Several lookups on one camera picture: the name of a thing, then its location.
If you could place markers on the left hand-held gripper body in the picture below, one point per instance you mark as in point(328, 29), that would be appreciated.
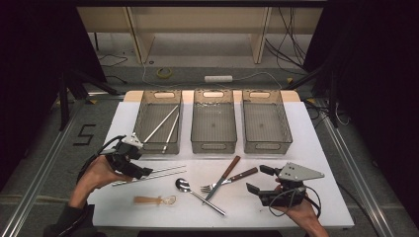
point(126, 154)

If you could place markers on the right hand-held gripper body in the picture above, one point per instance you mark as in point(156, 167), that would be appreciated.
point(283, 197)

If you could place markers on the small translucent plastic spoon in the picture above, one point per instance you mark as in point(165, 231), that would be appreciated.
point(148, 200)

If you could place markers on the grey translucent plastic bin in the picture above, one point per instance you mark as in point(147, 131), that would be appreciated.
point(154, 121)
point(213, 125)
point(266, 125)

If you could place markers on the metal spoon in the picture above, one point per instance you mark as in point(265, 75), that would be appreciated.
point(183, 185)

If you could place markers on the person's right hand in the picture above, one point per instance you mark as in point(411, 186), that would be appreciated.
point(301, 214)

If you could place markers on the person's left hand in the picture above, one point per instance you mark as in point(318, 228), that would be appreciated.
point(97, 174)

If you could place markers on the white board table cover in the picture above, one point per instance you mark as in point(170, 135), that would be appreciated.
point(184, 217)

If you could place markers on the black metal stand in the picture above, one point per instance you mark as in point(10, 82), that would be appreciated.
point(333, 105)
point(64, 105)

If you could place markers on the person's dark sleeve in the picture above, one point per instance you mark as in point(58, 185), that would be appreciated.
point(72, 222)

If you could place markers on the yellow tape roll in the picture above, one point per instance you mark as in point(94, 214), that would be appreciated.
point(164, 73)

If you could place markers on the white power strip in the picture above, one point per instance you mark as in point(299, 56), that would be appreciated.
point(218, 79)

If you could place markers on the black curtain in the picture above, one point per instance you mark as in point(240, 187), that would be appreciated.
point(378, 82)
point(33, 65)

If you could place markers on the beige wooden desk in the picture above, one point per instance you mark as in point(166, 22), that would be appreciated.
point(197, 19)

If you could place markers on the metal floor rail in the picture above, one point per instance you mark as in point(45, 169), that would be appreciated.
point(33, 194)
point(362, 184)

